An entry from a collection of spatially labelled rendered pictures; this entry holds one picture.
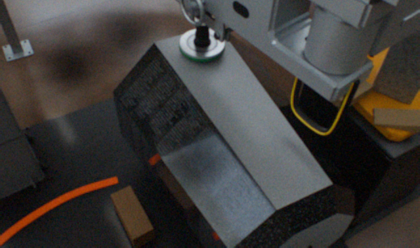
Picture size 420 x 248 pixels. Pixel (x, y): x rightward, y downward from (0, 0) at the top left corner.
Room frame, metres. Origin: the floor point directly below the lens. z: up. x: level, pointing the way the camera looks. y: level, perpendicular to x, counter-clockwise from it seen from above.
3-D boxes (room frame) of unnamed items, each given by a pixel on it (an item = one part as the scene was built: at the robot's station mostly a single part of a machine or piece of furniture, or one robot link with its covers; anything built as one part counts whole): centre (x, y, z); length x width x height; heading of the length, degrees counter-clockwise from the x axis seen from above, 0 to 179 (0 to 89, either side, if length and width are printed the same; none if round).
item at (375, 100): (1.41, -0.88, 0.76); 0.49 x 0.49 x 0.05; 32
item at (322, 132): (0.99, -0.38, 1.09); 0.23 x 0.03 x 0.32; 42
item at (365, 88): (1.32, -0.64, 0.81); 0.20 x 0.10 x 0.05; 130
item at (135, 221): (1.01, 0.39, 0.07); 0.30 x 0.12 x 0.12; 34
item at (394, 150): (1.41, -0.88, 0.37); 0.66 x 0.66 x 0.74; 32
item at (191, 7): (1.32, 0.06, 1.23); 0.15 x 0.10 x 0.15; 42
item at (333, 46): (1.00, -0.38, 1.38); 0.19 x 0.19 x 0.20
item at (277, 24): (1.19, -0.20, 1.34); 0.74 x 0.23 x 0.49; 42
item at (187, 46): (1.49, 0.05, 0.91); 0.21 x 0.21 x 0.01
